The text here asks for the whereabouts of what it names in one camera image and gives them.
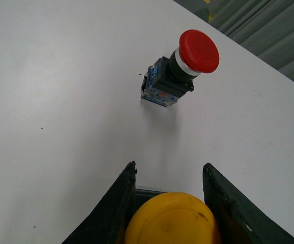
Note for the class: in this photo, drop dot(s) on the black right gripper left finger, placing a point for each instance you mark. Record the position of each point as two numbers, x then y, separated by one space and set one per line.
109 219

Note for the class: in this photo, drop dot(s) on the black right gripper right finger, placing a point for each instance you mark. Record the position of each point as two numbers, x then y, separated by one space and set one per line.
238 218

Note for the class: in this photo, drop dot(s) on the yellow mushroom push button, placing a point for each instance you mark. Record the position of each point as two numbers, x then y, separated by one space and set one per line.
173 217

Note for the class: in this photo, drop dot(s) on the red mushroom push button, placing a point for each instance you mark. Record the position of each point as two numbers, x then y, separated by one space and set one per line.
168 79

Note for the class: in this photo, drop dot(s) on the left grey curtain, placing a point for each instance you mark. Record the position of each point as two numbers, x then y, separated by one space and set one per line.
264 28

